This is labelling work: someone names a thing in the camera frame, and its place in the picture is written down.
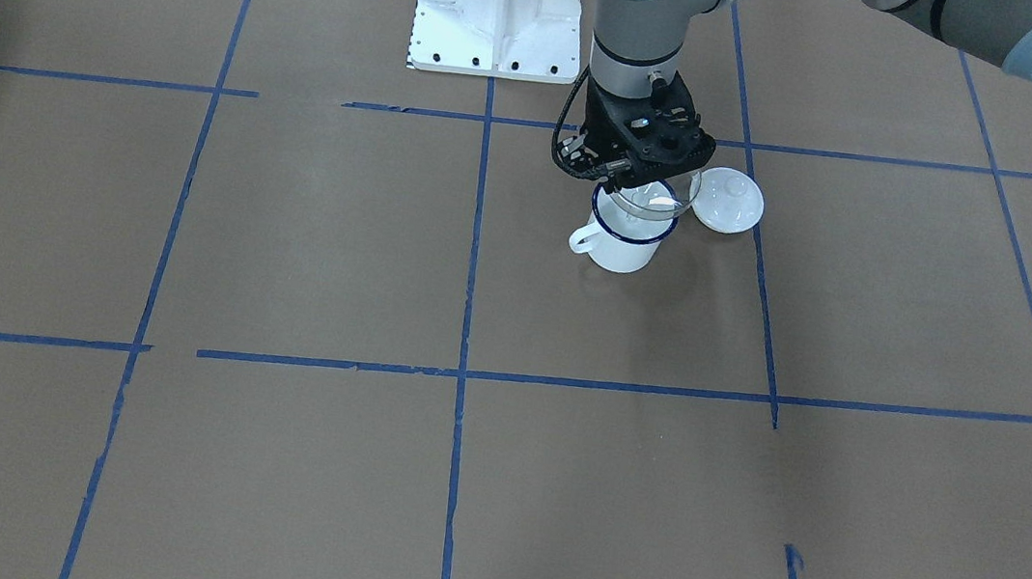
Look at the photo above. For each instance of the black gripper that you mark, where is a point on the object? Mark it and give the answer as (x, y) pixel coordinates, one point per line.
(596, 125)

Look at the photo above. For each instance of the white cup lid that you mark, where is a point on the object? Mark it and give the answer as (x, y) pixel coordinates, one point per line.
(726, 200)

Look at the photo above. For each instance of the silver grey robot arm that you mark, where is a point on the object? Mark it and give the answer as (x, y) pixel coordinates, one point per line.
(637, 42)

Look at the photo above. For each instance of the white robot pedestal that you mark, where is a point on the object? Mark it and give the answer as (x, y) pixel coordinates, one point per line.
(532, 40)

